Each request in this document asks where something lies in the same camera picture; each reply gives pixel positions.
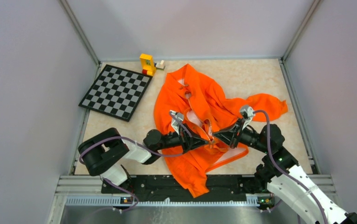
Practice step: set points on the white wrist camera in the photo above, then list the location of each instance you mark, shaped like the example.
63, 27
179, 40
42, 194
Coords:
176, 121
247, 113

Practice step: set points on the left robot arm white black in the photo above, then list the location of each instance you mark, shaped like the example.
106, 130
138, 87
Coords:
101, 153

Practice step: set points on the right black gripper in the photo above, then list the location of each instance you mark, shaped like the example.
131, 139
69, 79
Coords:
231, 136

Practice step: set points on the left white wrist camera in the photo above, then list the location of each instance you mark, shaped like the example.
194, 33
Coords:
176, 121

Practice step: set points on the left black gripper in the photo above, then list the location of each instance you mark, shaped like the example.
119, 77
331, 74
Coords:
188, 142

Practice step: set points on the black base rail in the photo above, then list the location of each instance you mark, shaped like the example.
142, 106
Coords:
222, 188

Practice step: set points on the yellow toy block tower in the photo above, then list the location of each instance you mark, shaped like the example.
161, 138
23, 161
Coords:
148, 65

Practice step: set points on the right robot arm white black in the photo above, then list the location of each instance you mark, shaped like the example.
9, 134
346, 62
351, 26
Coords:
280, 174

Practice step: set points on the orange zip-up jacket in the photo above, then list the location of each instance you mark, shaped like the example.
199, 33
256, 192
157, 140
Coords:
206, 109

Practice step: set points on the small white block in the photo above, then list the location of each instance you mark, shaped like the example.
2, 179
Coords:
160, 65

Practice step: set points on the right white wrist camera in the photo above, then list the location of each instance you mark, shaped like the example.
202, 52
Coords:
247, 113

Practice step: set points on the black white checkerboard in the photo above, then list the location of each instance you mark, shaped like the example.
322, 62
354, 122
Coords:
116, 92

